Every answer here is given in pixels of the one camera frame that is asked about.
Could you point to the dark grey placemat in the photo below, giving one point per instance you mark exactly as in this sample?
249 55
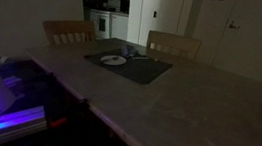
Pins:
140 71

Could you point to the white kitchen oven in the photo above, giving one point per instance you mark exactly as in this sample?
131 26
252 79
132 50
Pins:
101 19

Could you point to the wooden chair near door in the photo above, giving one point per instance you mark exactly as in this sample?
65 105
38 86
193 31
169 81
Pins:
180 46

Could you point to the white round plate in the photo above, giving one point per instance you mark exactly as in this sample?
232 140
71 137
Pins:
119 62

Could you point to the silver metal fork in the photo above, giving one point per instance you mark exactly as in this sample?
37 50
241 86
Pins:
145 58

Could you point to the silver metal spoon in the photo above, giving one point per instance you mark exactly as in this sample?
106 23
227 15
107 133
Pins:
111 59

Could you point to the wooden chair near kitchen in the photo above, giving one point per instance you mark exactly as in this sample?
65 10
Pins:
64 32

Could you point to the blue folded cloth napkin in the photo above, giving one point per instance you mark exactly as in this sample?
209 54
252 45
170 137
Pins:
128 51

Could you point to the white door with handle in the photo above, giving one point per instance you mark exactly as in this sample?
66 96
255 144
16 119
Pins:
240 50

